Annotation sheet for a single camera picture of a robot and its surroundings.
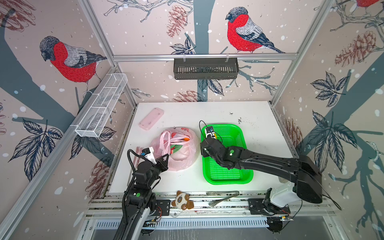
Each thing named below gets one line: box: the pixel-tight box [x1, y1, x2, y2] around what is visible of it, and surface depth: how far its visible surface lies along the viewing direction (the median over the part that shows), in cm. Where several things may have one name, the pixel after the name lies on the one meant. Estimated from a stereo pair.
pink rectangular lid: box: [138, 107, 164, 131], surface depth 113 cm
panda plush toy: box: [171, 190, 194, 210], surface depth 76 cm
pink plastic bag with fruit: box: [150, 127, 200, 172], surface depth 87 cm
